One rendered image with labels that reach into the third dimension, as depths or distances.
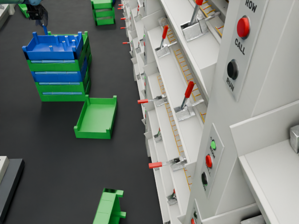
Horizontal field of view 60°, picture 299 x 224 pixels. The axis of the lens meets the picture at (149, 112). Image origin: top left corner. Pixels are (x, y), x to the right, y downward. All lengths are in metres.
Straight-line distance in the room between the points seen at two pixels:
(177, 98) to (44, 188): 0.95
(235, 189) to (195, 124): 0.24
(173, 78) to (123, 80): 1.27
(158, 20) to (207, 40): 0.49
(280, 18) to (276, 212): 0.16
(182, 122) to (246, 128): 0.33
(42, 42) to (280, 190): 1.71
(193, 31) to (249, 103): 0.24
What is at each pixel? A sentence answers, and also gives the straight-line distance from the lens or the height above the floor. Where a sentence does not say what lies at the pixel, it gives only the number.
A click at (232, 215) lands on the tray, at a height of 0.77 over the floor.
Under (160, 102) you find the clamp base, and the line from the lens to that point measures 0.89.
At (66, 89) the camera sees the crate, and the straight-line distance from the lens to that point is 1.76.
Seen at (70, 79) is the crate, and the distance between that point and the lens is 1.70.
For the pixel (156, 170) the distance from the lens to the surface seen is 1.18.
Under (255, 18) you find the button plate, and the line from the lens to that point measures 0.24.
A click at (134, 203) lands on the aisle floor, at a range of 1.27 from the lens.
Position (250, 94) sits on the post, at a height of 0.98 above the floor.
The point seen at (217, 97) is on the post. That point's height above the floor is 0.93.
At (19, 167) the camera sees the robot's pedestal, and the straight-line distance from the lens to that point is 1.45.
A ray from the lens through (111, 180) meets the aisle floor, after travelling 1.34.
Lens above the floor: 1.12
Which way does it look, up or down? 43 degrees down
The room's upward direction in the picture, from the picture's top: straight up
